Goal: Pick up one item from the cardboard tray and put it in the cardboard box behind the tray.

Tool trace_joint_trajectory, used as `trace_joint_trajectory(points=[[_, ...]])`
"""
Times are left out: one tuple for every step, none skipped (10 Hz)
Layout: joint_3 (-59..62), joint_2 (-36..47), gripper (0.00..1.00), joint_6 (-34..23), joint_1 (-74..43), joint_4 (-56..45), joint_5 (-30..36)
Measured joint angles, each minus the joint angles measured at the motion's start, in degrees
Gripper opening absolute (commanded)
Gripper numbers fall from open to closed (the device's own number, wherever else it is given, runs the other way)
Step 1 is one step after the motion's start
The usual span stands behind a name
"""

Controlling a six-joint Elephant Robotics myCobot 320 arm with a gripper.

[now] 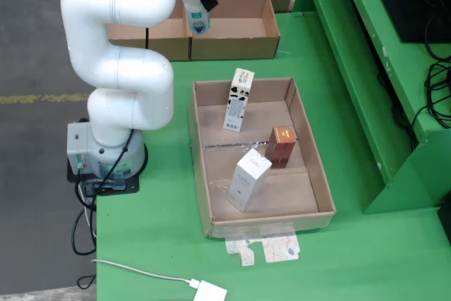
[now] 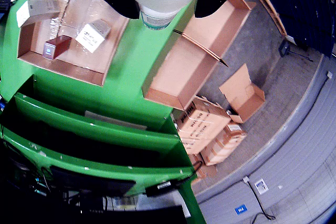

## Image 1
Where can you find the white bottle teal label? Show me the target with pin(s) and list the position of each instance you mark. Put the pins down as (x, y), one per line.
(199, 22)

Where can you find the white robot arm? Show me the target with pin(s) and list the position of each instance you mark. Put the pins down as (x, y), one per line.
(116, 65)

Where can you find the open cardboard box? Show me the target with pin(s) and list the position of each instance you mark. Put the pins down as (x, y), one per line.
(169, 38)
(229, 47)

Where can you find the cow print carton box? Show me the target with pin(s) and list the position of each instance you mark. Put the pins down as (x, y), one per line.
(237, 103)

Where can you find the red orange product box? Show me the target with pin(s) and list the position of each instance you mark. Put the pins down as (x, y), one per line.
(280, 149)

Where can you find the tall white product box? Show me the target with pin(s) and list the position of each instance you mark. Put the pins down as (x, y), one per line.
(246, 181)

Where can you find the grey robot controller box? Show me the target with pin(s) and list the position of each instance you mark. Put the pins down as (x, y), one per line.
(77, 146)

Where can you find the shallow cardboard tray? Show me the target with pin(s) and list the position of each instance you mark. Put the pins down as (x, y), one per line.
(282, 195)

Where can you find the green metal shelf unit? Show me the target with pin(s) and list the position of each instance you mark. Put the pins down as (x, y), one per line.
(352, 68)

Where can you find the flat patterned paper packaging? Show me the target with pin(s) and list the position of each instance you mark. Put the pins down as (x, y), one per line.
(278, 250)

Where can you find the white adapter block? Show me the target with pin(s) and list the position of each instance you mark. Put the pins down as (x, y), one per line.
(211, 292)

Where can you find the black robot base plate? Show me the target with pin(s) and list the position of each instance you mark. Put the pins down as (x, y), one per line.
(120, 186)

